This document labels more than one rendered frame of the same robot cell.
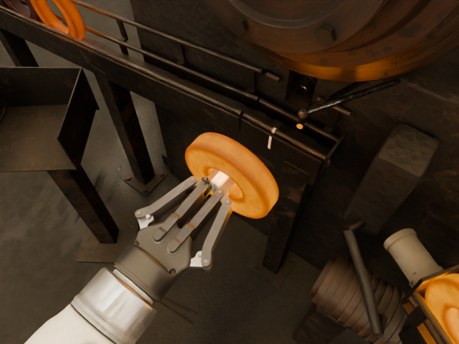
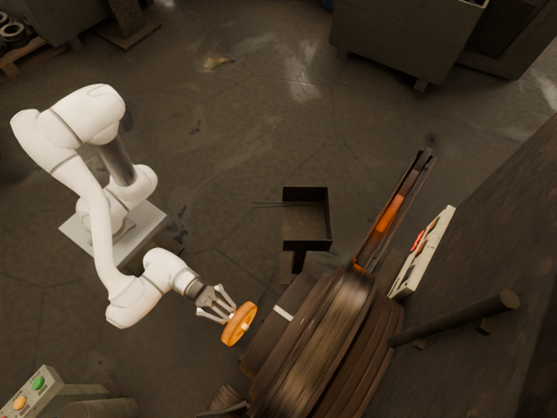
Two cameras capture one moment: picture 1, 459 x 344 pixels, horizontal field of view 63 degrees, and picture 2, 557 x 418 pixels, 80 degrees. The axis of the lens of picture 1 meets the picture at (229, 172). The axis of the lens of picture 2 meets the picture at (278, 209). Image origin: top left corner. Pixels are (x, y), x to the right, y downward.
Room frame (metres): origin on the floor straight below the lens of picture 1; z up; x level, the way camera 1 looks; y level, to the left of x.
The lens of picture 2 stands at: (0.41, -0.18, 1.97)
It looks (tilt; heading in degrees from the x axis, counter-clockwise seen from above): 62 degrees down; 87
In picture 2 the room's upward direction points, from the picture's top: 2 degrees clockwise
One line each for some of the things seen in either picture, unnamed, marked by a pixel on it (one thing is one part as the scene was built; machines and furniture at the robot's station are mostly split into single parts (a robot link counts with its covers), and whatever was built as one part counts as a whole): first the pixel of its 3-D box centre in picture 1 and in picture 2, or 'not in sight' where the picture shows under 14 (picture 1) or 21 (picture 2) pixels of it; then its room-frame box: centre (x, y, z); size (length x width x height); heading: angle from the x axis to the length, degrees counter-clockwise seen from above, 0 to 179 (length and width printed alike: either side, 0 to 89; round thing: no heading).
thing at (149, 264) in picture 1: (158, 256); (203, 294); (0.17, 0.09, 0.83); 0.09 x 0.08 x 0.07; 144
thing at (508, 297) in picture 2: not in sight; (436, 325); (0.63, -0.12, 1.52); 0.04 x 0.03 x 0.30; 54
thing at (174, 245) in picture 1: (198, 222); (215, 309); (0.22, 0.04, 0.84); 0.11 x 0.01 x 0.04; 142
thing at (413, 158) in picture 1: (386, 183); not in sight; (0.38, -0.30, 0.68); 0.11 x 0.08 x 0.24; 144
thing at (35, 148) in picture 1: (70, 186); (300, 244); (0.56, 0.47, 0.36); 0.26 x 0.20 x 0.72; 89
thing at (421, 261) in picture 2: not in sight; (418, 257); (0.80, 0.10, 1.15); 0.26 x 0.02 x 0.18; 54
